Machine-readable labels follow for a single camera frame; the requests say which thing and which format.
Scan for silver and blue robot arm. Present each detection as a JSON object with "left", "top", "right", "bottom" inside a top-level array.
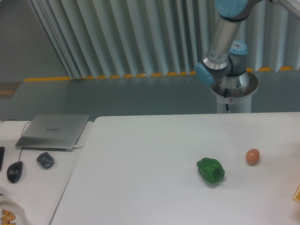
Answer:
[{"left": 195, "top": 0, "right": 300, "bottom": 85}]

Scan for silver closed laptop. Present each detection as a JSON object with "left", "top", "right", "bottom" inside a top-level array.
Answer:
[{"left": 15, "top": 114, "right": 89, "bottom": 151}]

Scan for white folding partition screen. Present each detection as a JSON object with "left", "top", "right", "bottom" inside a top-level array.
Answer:
[{"left": 29, "top": 0, "right": 300, "bottom": 79}]

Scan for green bell pepper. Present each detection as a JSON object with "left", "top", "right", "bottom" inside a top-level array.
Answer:
[{"left": 196, "top": 157, "right": 225, "bottom": 184}]

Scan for black mouse cable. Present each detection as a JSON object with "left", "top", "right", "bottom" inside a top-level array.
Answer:
[{"left": 0, "top": 119, "right": 32, "bottom": 163}]

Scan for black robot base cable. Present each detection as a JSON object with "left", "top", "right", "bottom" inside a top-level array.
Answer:
[{"left": 224, "top": 88, "right": 232, "bottom": 114}]

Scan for brown egg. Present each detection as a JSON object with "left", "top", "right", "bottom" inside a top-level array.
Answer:
[{"left": 246, "top": 149, "right": 260, "bottom": 165}]

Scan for black computer mouse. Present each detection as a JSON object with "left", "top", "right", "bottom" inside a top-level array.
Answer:
[{"left": 7, "top": 161, "right": 23, "bottom": 184}]

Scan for yellow container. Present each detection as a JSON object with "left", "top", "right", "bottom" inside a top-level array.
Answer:
[{"left": 293, "top": 185, "right": 300, "bottom": 203}]

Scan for white striped sleeve forearm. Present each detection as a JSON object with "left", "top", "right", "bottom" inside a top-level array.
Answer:
[{"left": 0, "top": 187, "right": 28, "bottom": 225}]

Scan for small dark grey tray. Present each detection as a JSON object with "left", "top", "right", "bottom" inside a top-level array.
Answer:
[{"left": 37, "top": 152, "right": 55, "bottom": 169}]

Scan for black phone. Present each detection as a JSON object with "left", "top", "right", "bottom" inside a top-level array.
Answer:
[{"left": 0, "top": 146, "right": 5, "bottom": 171}]

